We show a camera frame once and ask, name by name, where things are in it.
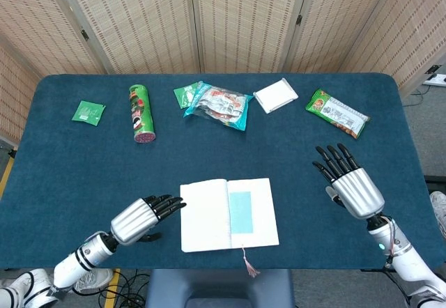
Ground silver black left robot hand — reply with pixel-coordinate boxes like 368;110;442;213
110;194;187;246

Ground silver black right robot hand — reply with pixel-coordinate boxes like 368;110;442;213
312;144;385;220

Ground white lined notebook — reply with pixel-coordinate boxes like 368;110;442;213
179;177;280;253

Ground light blue tasselled bookmark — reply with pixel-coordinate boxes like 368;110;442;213
228;182;261;277

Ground dark blue table surface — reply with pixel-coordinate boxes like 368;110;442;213
0;73;436;270

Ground white sneaker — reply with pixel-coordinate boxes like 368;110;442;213
429;190;446;240
75;268;115;293

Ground green peanut snack packet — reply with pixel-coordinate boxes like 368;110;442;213
305;88;371;139

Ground green chips can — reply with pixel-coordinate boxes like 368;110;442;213
128;84;156;145

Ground small green sachet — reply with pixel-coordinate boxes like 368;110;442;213
173;82;199;109
71;100;106;126

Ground white plastic box lid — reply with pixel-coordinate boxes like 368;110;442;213
252;77;299;114

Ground white power strip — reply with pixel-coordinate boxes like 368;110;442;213
422;73;446;86

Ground teal clear snack bag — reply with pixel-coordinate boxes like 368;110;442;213
183;80;254;132

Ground woven folding screen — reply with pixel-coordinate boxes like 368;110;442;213
0;0;446;145

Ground black floor cables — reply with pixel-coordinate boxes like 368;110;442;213
69;269;151;308

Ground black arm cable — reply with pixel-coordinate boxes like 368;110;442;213
383;254;415;291

